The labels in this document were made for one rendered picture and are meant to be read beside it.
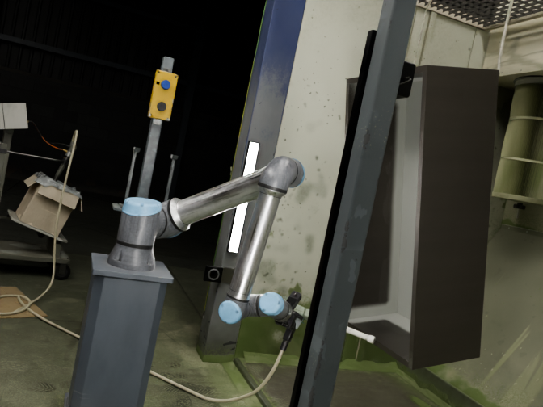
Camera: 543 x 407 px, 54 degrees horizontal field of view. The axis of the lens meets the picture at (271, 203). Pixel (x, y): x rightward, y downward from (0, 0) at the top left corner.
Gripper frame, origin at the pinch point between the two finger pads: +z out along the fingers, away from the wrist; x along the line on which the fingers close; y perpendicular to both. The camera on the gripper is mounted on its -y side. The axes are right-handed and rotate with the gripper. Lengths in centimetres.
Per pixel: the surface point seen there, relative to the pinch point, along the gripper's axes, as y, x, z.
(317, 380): 22, 53, -127
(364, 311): -19.4, 18.3, 40.5
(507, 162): -137, 59, 73
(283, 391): 33, -7, 42
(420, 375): -6, 46, 113
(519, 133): -153, 61, 65
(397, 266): -47, 26, 41
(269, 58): -124, -67, -13
